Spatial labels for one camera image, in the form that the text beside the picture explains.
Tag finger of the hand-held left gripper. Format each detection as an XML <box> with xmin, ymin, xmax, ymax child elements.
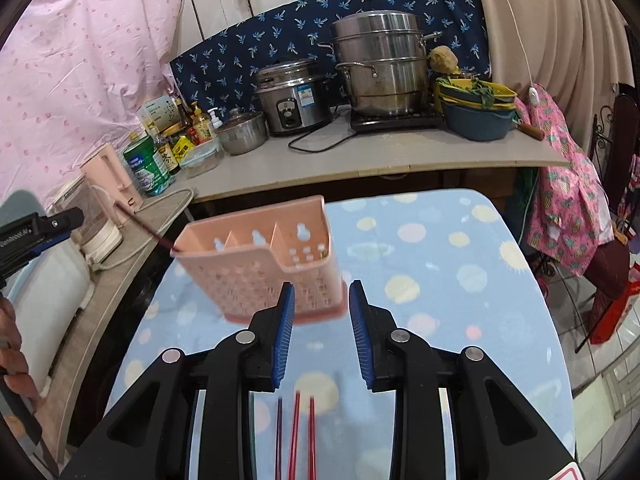
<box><xmin>31</xmin><ymin>207</ymin><xmax>86</xmax><ymax>259</ymax></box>

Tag stainless steel steamer pot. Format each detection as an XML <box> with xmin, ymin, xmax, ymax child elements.
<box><xmin>318</xmin><ymin>10</ymin><xmax>444</xmax><ymax>117</ymax></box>

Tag yellow snack packet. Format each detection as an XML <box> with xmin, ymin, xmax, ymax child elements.
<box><xmin>172</xmin><ymin>135</ymin><xmax>197</xmax><ymax>162</ymax></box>

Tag wooden tool handle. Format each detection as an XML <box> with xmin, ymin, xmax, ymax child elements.
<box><xmin>517</xmin><ymin>120</ymin><xmax>546</xmax><ymax>142</ymax></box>

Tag green tin can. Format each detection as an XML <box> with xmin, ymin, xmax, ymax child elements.
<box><xmin>122</xmin><ymin>132</ymin><xmax>176</xmax><ymax>197</ymax></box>

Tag pink pineapple print garment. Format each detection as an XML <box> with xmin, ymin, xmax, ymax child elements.
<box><xmin>515</xmin><ymin>82</ymin><xmax>619</xmax><ymax>279</ymax></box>

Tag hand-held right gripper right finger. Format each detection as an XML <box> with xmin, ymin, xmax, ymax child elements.
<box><xmin>348</xmin><ymin>280</ymin><xmax>586</xmax><ymax>480</ymax></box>

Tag loofah sponge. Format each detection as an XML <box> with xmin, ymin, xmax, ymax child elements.
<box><xmin>428</xmin><ymin>46</ymin><xmax>460</xmax><ymax>77</ymax></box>

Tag clear plastic food container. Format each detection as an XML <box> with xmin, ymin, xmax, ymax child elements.
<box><xmin>179</xmin><ymin>139</ymin><xmax>224</xmax><ymax>180</ymax></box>

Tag pink dotted curtain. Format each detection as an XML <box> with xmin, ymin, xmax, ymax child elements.
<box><xmin>0</xmin><ymin>0</ymin><xmax>190</xmax><ymax>206</ymax></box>

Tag blue plastic basin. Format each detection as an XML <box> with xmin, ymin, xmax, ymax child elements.
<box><xmin>440</xmin><ymin>100</ymin><xmax>521</xmax><ymax>142</ymax></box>

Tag white electric kettle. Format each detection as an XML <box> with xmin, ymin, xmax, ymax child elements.
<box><xmin>47</xmin><ymin>175</ymin><xmax>124</xmax><ymax>266</ymax></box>

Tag light blue planet print tablecloth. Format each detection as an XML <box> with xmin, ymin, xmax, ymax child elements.
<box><xmin>102</xmin><ymin>187</ymin><xmax>576</xmax><ymax>480</ymax></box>

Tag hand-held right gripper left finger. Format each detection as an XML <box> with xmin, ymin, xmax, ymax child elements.
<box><xmin>60</xmin><ymin>281</ymin><xmax>297</xmax><ymax>480</ymax></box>

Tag white plastic tub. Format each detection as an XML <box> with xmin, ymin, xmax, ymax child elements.
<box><xmin>0</xmin><ymin>189</ymin><xmax>96</xmax><ymax>391</ymax></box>

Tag pink plastic utensil holder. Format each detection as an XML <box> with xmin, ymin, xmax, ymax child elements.
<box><xmin>171</xmin><ymin>195</ymin><xmax>349</xmax><ymax>326</ymax></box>

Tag black power cord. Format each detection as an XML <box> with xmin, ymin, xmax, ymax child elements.
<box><xmin>287</xmin><ymin>105</ymin><xmax>359</xmax><ymax>154</ymax></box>

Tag dark sauce bottle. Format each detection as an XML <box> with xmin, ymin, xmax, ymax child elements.
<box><xmin>175</xmin><ymin>97</ymin><xmax>194</xmax><ymax>135</ymax></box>

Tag yellow label bottle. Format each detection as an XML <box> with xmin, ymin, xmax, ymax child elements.
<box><xmin>192</xmin><ymin>102</ymin><xmax>216</xmax><ymax>146</ymax></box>

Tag person's left hand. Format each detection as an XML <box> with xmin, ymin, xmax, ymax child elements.
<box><xmin>0</xmin><ymin>294</ymin><xmax>42</xmax><ymax>411</ymax></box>

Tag yellow plastic basin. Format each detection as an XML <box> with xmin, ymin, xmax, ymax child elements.
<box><xmin>433</xmin><ymin>76</ymin><xmax>519</xmax><ymax>112</ymax></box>

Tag red bag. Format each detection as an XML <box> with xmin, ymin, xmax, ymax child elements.
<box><xmin>590</xmin><ymin>280</ymin><xmax>637</xmax><ymax>346</ymax></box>

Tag green leafy vegetables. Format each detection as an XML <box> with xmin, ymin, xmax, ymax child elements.
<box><xmin>447</xmin><ymin>76</ymin><xmax>498</xmax><ymax>107</ymax></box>

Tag silver rice cooker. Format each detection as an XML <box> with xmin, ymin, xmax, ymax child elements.
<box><xmin>254</xmin><ymin>58</ymin><xmax>334</xmax><ymax>136</ymax></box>

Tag beige curtain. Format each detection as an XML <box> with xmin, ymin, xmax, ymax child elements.
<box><xmin>465</xmin><ymin>0</ymin><xmax>630</xmax><ymax>128</ymax></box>

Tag pink plastic pitcher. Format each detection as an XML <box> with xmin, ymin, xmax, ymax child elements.
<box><xmin>80</xmin><ymin>142</ymin><xmax>145</xmax><ymax>211</ymax></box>

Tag dark red chopstick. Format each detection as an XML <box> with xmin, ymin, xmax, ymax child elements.
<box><xmin>116</xmin><ymin>202</ymin><xmax>182</xmax><ymax>252</ymax></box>

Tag dark metal chair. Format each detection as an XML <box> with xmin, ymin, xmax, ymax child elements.
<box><xmin>575</xmin><ymin>91</ymin><xmax>640</xmax><ymax>356</ymax></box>

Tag dark blue palm print cloth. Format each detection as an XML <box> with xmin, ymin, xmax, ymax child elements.
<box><xmin>170</xmin><ymin>0</ymin><xmax>493</xmax><ymax>117</ymax></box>

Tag white cord with switch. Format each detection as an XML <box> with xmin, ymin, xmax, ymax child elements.
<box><xmin>487</xmin><ymin>0</ymin><xmax>544</xmax><ymax>107</ymax></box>

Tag black induction cooker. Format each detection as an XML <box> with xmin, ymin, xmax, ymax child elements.
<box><xmin>349</xmin><ymin>106</ymin><xmax>446</xmax><ymax>135</ymax></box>

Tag small pot with glass lid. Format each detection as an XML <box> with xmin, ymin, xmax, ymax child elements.
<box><xmin>215</xmin><ymin>108</ymin><xmax>269</xmax><ymax>156</ymax></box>

